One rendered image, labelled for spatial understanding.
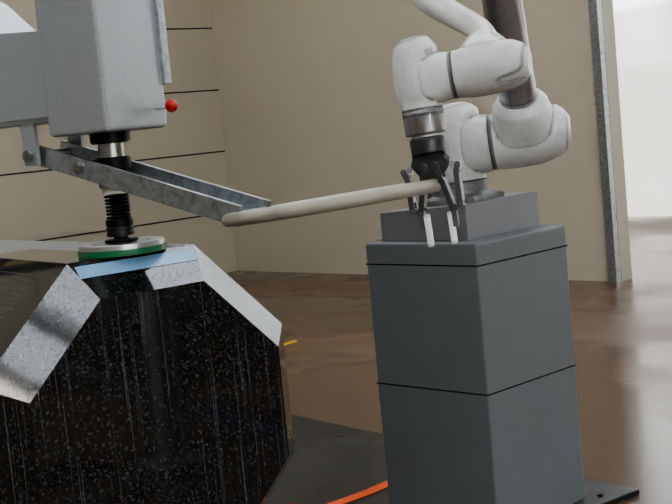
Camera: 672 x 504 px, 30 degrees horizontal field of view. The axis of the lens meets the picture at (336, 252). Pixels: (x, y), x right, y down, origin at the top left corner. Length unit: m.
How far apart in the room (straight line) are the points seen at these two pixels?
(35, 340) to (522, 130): 1.37
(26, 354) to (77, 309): 0.15
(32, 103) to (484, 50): 1.17
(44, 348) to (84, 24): 0.76
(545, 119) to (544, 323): 0.56
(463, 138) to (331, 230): 6.14
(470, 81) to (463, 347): 0.93
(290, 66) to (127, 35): 6.64
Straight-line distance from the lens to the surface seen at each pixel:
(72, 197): 9.50
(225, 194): 3.00
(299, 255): 9.83
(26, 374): 2.96
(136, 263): 3.10
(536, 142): 3.41
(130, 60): 3.10
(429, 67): 2.65
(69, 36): 3.09
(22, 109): 3.24
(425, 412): 3.47
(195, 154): 10.17
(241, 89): 10.15
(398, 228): 3.48
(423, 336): 3.42
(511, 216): 3.47
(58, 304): 3.01
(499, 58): 2.64
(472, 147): 3.43
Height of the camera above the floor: 1.14
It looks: 6 degrees down
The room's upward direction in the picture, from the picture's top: 5 degrees counter-clockwise
